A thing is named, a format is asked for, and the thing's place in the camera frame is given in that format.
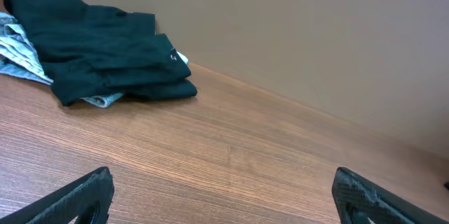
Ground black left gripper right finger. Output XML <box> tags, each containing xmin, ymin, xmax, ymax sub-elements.
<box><xmin>332</xmin><ymin>167</ymin><xmax>448</xmax><ymax>224</ymax></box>

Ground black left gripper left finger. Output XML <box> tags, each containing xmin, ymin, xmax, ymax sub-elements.
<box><xmin>1</xmin><ymin>166</ymin><xmax>114</xmax><ymax>224</ymax></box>

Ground folded light grey garment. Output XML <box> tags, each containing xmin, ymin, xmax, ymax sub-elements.
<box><xmin>0</xmin><ymin>11</ymin><xmax>189</xmax><ymax>109</ymax></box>

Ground folded black t-shirt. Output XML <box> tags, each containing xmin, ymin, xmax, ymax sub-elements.
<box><xmin>3</xmin><ymin>0</ymin><xmax>199</xmax><ymax>107</ymax></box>

